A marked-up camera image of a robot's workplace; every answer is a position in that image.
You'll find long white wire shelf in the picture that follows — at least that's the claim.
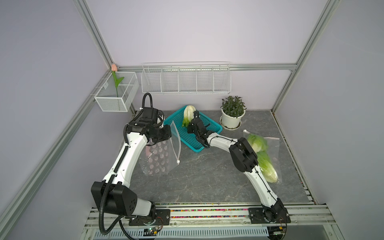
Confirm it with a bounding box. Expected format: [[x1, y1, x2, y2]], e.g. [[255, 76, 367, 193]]
[[141, 62, 232, 94]]

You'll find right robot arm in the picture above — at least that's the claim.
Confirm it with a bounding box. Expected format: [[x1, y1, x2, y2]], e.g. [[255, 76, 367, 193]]
[[187, 111, 291, 224]]

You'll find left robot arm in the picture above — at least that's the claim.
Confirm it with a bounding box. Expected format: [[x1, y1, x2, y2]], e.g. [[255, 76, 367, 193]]
[[91, 93, 172, 235]]

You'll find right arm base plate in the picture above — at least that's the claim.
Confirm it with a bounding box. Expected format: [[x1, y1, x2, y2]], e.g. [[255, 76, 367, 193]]
[[248, 206, 291, 224]]

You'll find teal plastic basket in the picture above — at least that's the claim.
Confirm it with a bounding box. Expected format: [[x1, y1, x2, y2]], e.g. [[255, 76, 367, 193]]
[[164, 106, 223, 153]]

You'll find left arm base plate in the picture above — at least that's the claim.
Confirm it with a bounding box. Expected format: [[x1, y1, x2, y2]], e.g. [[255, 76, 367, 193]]
[[129, 209, 171, 227]]

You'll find green chinese cabbage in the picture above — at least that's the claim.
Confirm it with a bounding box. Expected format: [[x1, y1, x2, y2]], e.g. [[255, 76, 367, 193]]
[[257, 152, 279, 183], [247, 134, 269, 153]]

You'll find clear pink-dotted zipper bag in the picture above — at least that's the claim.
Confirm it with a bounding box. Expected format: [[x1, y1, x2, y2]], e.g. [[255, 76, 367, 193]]
[[139, 121, 181, 176]]

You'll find white slotted cable duct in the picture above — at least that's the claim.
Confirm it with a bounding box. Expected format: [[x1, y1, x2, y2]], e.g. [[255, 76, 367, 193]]
[[92, 226, 270, 240]]

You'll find artificial pink tulip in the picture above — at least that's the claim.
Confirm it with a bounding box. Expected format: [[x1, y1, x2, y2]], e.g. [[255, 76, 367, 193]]
[[111, 64, 125, 98]]

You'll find potted green plant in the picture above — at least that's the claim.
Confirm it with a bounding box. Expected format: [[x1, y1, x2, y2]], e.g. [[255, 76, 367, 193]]
[[221, 96, 247, 130]]

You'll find clear pink-trim zipper bag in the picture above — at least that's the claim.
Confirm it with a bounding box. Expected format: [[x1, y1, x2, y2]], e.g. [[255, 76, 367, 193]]
[[243, 130, 282, 184]]

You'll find pale chinese cabbage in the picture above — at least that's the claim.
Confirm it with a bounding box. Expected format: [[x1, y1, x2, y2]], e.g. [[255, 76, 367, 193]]
[[182, 105, 196, 128]]

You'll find small white wire basket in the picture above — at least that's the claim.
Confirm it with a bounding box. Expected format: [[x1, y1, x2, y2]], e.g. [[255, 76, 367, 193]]
[[95, 72, 139, 113]]

